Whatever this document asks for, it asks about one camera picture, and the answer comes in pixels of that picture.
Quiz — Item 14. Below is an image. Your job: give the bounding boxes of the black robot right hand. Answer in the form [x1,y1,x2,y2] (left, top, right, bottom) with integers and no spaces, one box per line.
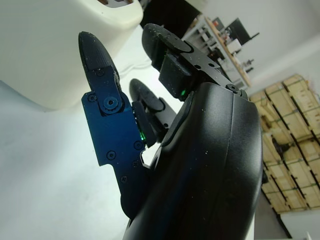
[78,22,265,240]

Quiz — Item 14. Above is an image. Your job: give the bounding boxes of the white two-slot toaster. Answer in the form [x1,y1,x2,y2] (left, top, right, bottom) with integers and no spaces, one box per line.
[0,0,144,112]

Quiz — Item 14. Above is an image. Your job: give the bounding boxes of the stacked wooden crates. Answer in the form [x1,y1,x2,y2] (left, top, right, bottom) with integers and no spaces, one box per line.
[249,73,320,215]

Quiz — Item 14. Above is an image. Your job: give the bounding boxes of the black monitor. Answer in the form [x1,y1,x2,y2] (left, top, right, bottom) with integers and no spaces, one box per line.
[226,17,260,43]

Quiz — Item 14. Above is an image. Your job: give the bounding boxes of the white toaster power cord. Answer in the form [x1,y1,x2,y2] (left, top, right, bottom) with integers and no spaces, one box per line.
[117,59,153,75]

